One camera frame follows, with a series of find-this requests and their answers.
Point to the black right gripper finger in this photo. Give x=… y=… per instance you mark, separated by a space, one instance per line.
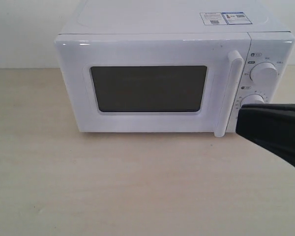
x=270 y=126

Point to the white microwave door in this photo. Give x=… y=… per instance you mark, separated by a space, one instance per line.
x=152 y=82

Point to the white control knob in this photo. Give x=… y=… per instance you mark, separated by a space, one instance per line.
x=263 y=73
x=252 y=99

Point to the white microwave oven body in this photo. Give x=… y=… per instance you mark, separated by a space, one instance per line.
x=271 y=41

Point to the lower white control knob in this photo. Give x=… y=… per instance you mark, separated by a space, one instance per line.
x=252 y=99

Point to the upper white control knob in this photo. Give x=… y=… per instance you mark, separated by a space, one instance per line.
x=263 y=73

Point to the warning label sticker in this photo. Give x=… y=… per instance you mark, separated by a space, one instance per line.
x=225 y=18

